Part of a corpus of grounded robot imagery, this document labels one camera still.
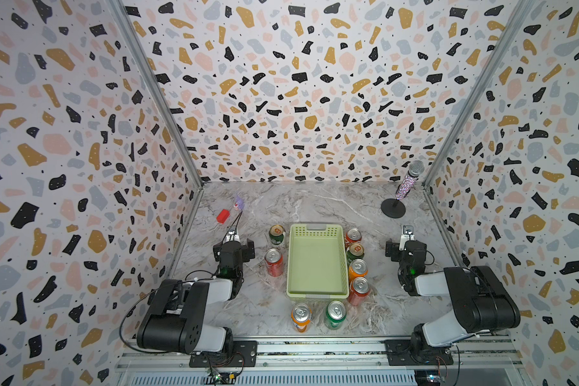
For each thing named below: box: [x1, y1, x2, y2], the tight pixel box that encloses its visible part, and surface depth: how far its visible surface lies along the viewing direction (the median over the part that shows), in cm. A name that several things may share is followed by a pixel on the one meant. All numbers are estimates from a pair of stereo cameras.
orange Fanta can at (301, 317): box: [291, 303, 313, 333], surface depth 73 cm
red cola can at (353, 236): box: [344, 227, 362, 250], surface depth 92 cm
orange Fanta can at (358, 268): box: [348, 258, 369, 285], surface depth 84 cm
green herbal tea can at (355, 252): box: [345, 242, 366, 266], surface depth 87 cm
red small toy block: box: [216, 209, 230, 225], surface depth 108 cm
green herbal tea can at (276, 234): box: [268, 224, 286, 246], surface depth 93 cm
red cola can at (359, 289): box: [348, 276, 371, 307], surface depth 79 cm
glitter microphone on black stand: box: [381, 160, 426, 219], surface depth 99 cm
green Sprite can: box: [325, 299, 348, 331], surface depth 74 cm
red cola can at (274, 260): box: [264, 247, 284, 278], surface depth 86 cm
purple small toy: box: [233, 195, 245, 210], surface depth 112 cm
